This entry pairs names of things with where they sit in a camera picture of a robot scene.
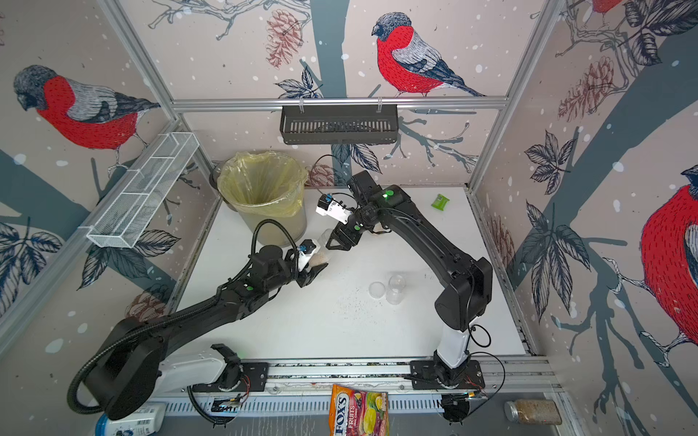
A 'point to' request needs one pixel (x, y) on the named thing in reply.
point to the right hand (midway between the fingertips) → (335, 233)
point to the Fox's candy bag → (358, 413)
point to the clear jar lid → (377, 290)
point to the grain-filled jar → (533, 411)
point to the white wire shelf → (129, 219)
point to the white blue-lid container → (147, 422)
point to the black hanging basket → (339, 124)
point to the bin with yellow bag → (266, 185)
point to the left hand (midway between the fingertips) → (323, 251)
